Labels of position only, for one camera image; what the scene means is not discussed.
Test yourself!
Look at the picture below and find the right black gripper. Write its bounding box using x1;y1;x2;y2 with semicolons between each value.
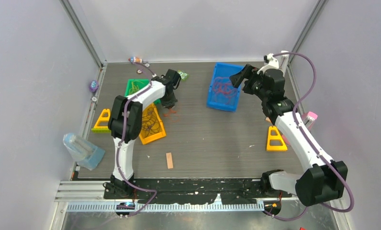
230;64;269;102

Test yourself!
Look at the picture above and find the orange cable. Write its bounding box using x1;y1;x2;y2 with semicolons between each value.
162;108;180;124

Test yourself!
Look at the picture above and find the red cable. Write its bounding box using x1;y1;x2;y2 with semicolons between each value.
212;75;240;105

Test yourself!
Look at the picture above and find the yellow cable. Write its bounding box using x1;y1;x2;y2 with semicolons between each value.
128;80;148;95

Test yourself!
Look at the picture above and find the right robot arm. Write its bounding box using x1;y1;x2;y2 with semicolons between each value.
229;64;348;207

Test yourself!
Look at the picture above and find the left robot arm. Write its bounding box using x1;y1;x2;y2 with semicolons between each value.
106;69;180;198

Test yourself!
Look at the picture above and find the green number tile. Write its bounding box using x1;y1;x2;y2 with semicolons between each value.
178;70;189;81

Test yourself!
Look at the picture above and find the orange plastic bin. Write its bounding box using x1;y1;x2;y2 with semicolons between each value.
139;103;167;145

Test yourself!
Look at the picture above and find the blue plastic bin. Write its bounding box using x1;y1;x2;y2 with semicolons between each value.
206;62;243;112

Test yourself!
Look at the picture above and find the white metronome box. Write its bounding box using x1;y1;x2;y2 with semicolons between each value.
279;50;290;69

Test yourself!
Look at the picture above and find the green plastic bin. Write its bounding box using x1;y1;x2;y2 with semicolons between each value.
124;79;163;107

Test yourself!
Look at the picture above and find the small toy figure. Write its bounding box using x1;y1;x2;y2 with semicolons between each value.
128;57;143;64

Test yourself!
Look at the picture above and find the yellow triangle block left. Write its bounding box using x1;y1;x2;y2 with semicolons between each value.
91;108;111;133

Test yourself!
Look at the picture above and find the yellow triangle block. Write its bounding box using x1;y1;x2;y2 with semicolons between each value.
266;126;288;151
91;108;111;133

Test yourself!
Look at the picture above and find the purple round toy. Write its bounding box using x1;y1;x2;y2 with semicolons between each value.
89;80;99;93

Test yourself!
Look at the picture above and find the pink metronome box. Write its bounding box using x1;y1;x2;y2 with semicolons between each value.
276;112;317;145

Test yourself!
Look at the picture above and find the yellow triangle block right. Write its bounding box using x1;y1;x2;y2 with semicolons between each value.
266;126;288;151

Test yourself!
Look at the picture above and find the clear plastic bottle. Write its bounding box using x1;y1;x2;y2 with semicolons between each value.
63;133;105;171

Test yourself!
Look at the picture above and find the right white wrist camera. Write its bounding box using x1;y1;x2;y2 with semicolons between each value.
257;53;280;75

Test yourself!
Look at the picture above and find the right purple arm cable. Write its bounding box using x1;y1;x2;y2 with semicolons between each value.
273;52;355;222

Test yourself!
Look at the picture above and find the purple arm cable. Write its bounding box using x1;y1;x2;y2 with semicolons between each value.
115;62;158;218
273;52;355;222

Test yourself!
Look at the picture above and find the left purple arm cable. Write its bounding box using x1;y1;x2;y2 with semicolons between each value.
115;62;158;218

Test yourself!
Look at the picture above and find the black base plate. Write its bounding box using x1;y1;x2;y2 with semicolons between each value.
103;178;291;205

